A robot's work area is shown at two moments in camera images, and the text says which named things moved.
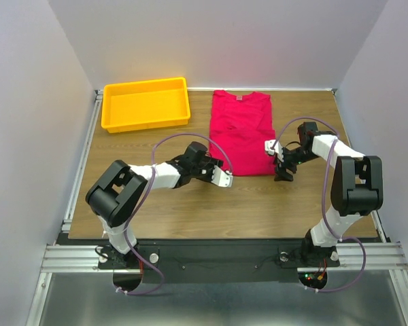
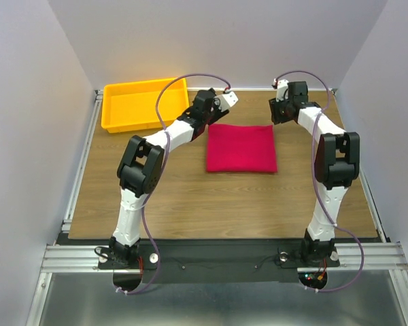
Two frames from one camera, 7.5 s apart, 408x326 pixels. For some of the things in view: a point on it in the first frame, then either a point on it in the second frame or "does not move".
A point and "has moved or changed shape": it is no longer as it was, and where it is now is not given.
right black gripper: (280, 174) to (274, 108)
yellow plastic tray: (145, 105) does not move
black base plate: (177, 261) does not move
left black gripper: (211, 162) to (217, 114)
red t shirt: (241, 124) has moved or changed shape
